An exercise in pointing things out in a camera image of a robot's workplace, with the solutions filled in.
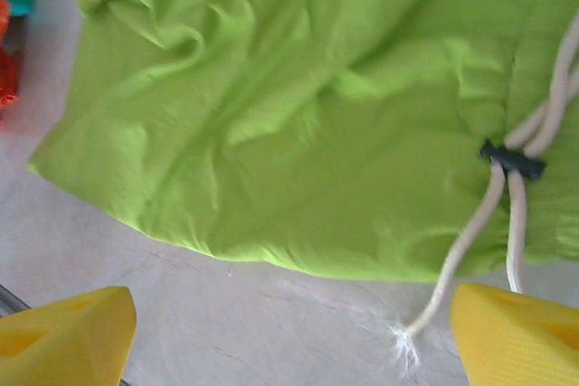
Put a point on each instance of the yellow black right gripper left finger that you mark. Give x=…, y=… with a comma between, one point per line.
x=63, y=341

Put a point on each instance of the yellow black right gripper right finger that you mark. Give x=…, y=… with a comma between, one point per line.
x=520, y=341

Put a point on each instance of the orange shorts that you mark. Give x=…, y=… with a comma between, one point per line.
x=8, y=74

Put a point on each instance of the lime green shorts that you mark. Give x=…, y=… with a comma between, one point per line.
x=271, y=133

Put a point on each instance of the aluminium rail frame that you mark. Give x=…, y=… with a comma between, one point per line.
x=10, y=298

